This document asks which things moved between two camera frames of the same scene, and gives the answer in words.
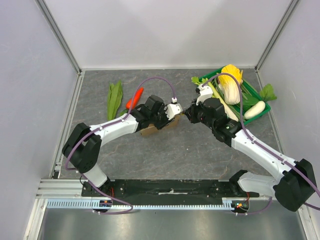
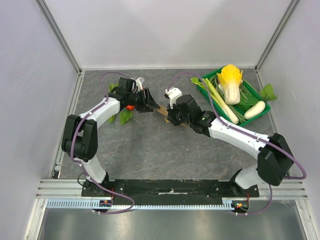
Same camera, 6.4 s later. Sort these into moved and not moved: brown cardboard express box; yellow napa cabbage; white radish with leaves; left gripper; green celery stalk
Moved: brown cardboard express box; left gripper
Not moved: white radish with leaves; yellow napa cabbage; green celery stalk
